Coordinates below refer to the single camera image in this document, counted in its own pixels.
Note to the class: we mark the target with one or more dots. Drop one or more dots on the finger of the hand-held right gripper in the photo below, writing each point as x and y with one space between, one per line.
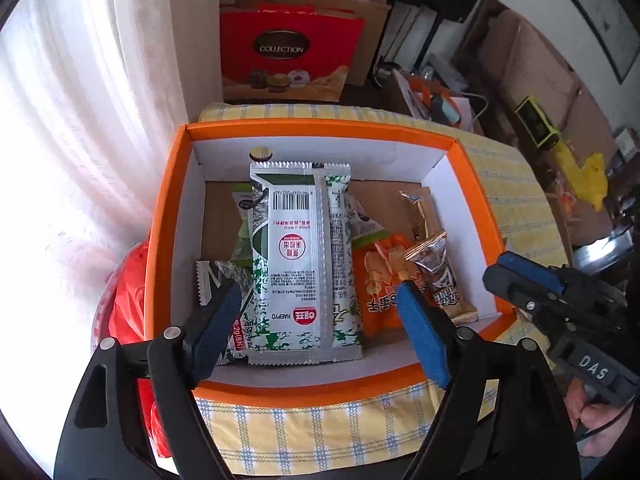
515 290
530 270

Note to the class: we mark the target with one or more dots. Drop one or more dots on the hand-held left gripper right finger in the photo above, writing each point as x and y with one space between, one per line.
422 332

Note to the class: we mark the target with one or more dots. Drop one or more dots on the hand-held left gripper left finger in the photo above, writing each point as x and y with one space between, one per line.
215 330

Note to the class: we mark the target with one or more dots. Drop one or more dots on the orange snack packet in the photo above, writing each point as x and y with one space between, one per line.
380 285

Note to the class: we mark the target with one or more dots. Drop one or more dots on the brown gold snack packet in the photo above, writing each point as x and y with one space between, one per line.
422 215
435 260

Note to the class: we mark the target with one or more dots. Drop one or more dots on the green pastry packet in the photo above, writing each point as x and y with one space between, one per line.
365 225
242 230

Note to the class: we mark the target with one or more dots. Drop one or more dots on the large white green seaweed packet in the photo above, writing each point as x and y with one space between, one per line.
295 260

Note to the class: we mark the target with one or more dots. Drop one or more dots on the orange cardboard box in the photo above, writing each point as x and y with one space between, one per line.
320 382

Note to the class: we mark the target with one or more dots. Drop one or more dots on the person's right hand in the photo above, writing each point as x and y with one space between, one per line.
605 420

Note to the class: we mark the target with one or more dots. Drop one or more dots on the red plastic bag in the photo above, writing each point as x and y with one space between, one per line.
125 310

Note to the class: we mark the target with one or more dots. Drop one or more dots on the yellow plastic bag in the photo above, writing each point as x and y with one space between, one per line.
587 180

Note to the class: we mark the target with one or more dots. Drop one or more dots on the green black portable device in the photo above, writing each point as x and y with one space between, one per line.
536 122

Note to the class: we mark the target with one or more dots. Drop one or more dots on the orange teal hand tool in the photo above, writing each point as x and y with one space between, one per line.
440 105

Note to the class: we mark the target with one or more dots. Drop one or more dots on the wooden sofa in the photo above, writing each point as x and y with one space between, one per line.
525 60

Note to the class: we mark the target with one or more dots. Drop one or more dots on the grey appliance box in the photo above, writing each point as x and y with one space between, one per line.
445 72

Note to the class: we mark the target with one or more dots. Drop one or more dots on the open cardboard box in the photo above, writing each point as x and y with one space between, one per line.
405 95

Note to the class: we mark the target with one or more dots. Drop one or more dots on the white curtain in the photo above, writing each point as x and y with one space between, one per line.
75 135

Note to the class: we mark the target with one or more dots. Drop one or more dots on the large brown cardboard box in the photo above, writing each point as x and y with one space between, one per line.
372 40

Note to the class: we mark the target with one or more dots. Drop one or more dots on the red chocolate gift box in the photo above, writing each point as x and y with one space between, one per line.
290 45

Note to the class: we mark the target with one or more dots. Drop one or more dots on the framed wall painting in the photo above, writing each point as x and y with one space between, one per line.
600 10

